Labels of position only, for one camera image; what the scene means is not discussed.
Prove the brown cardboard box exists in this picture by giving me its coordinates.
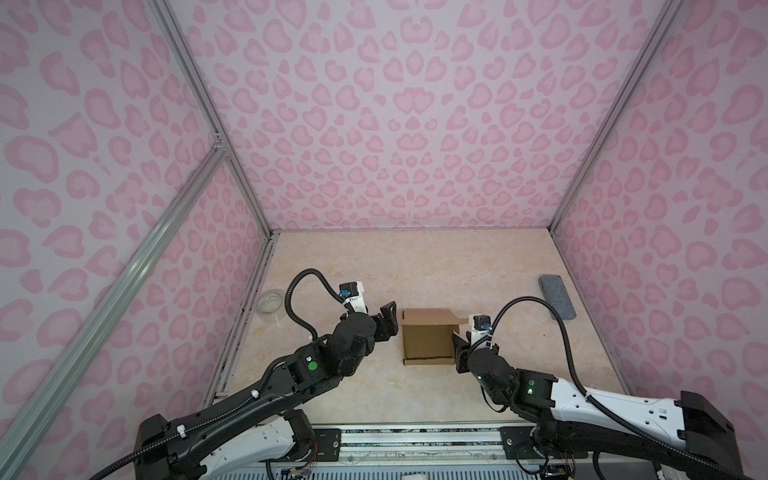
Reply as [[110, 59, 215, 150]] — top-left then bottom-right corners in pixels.
[[399, 308, 468, 366]]

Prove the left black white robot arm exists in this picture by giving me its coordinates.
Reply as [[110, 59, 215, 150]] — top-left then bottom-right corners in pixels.
[[133, 302, 398, 479]]

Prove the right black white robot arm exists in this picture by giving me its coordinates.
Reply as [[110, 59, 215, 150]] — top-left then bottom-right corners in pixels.
[[452, 334, 745, 479]]

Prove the clear tape roll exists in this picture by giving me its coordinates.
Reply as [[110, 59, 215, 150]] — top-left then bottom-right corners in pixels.
[[255, 289, 287, 324]]

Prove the grey felt case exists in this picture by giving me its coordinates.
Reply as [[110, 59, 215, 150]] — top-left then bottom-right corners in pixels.
[[538, 274, 577, 321]]

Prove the left diagonal aluminium strut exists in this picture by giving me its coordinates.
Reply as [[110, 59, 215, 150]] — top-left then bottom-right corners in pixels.
[[1, 145, 228, 479]]

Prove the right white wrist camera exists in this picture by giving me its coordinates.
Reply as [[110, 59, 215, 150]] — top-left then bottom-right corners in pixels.
[[468, 314, 493, 351]]

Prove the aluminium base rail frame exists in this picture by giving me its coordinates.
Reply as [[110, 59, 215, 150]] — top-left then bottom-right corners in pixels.
[[209, 419, 676, 480]]

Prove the right black corrugated cable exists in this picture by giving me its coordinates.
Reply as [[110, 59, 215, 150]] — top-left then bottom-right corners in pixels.
[[473, 296, 757, 480]]

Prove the black corrugated cable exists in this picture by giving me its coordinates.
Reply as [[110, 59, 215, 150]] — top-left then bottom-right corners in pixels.
[[473, 296, 757, 480], [89, 268, 346, 480]]

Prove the left black corrugated cable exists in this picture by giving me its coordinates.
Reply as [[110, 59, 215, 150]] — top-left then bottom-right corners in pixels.
[[89, 268, 346, 480]]

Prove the left corner aluminium post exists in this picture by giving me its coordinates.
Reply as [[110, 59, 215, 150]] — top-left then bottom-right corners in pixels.
[[146, 0, 273, 239]]

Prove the corner aluminium post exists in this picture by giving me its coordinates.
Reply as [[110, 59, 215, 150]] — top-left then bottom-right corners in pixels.
[[548, 0, 689, 236], [146, 0, 273, 239]]

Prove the right corner aluminium post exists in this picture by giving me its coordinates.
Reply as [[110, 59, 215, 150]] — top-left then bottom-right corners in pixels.
[[548, 0, 689, 236]]

